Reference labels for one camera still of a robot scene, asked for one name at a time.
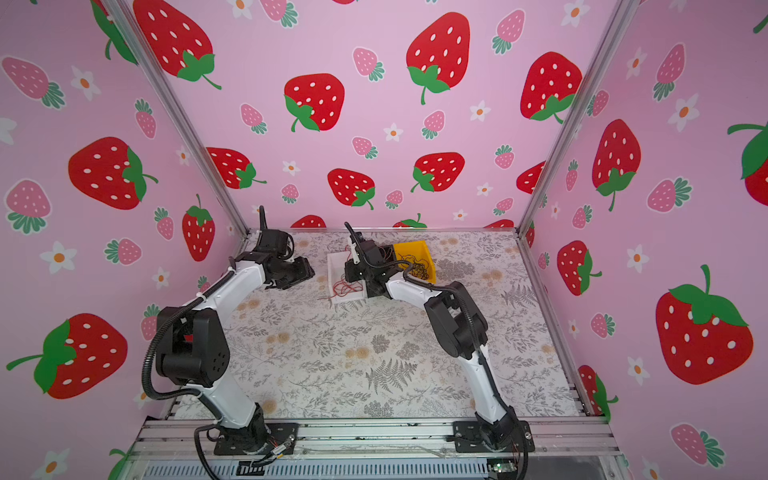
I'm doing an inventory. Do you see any white translucent storage bin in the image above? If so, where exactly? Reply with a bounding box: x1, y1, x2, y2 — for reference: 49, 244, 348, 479
327, 251, 367, 306

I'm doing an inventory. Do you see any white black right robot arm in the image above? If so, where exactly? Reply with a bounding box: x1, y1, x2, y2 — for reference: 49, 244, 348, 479
344, 223, 530, 460

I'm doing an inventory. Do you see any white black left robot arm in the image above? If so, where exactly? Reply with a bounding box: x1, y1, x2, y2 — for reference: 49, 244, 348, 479
141, 208, 314, 454

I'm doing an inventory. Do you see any yellow plastic storage bin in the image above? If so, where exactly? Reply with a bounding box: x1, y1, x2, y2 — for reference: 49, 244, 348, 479
393, 241, 437, 284

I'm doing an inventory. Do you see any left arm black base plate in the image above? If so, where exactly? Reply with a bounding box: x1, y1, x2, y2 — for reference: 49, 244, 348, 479
214, 422, 300, 456

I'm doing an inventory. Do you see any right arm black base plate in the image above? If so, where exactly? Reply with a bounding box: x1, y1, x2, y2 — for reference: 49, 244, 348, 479
451, 419, 536, 454

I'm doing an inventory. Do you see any aluminium left corner post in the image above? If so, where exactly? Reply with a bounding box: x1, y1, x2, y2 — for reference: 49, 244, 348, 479
104, 0, 249, 239

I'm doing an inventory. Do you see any aluminium corner post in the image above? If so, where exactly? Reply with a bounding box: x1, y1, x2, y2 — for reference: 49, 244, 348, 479
517, 0, 640, 238
104, 0, 249, 239

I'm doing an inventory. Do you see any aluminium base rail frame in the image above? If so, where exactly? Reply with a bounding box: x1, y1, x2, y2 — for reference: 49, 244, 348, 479
116, 417, 632, 479

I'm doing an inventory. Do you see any aluminium right corner post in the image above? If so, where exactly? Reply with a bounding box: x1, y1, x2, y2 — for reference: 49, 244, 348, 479
517, 0, 640, 238

